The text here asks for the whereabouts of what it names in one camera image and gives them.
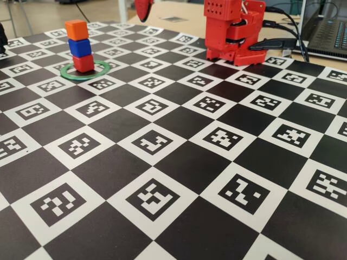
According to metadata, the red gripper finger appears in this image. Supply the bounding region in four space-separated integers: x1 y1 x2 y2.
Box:
134 0 154 23

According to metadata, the orange cube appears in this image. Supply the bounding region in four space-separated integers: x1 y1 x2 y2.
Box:
65 19 89 41

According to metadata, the blue cube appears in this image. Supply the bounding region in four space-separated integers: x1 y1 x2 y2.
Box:
67 38 92 58

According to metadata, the red cube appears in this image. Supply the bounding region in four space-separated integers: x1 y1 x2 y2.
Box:
72 54 95 73

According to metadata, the white table leg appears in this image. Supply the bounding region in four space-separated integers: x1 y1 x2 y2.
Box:
118 0 128 24

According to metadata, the small marker sheet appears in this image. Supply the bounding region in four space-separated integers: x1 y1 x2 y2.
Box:
159 16 188 23

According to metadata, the grey metal chair leg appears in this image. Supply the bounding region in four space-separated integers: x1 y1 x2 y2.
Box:
20 0 33 28
7 0 17 36

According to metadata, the black stand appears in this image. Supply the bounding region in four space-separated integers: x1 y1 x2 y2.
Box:
0 23 8 54

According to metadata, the black white marker mat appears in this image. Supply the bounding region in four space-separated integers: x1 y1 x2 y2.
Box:
0 21 347 260

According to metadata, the dark laptop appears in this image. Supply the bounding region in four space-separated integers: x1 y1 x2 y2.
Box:
300 0 347 59

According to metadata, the green ring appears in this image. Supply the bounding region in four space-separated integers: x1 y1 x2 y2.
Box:
59 60 111 81

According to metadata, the black usb cable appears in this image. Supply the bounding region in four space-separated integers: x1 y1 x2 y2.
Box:
265 6 310 63
262 20 306 55

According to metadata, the black power plug cable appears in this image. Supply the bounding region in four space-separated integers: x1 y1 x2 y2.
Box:
248 37 299 53

